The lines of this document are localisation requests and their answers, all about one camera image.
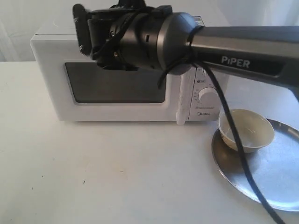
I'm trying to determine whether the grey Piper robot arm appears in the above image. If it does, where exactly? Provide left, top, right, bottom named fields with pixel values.
left=72, top=0, right=299, bottom=96

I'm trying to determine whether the blue white label sticker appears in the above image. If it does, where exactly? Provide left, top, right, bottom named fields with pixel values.
left=193, top=15, right=205, bottom=26

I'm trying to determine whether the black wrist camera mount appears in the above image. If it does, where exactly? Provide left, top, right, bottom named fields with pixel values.
left=110, top=0, right=173, bottom=18

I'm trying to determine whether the round steel tray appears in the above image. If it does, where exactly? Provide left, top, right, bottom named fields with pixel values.
left=212, top=119, right=299, bottom=212

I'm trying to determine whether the cream ceramic bowl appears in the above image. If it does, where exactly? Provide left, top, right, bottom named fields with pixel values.
left=217, top=109, right=275, bottom=153

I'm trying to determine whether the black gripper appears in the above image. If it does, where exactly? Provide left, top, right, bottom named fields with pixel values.
left=72, top=3, right=122, bottom=70

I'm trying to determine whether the white microwave oven body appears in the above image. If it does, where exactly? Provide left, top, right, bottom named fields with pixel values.
left=30, top=17, right=221, bottom=125

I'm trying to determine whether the lower white control knob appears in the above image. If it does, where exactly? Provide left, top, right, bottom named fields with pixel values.
left=198, top=87, right=219, bottom=106

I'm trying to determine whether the black cable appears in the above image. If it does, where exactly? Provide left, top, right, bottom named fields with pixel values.
left=90, top=4, right=285, bottom=224

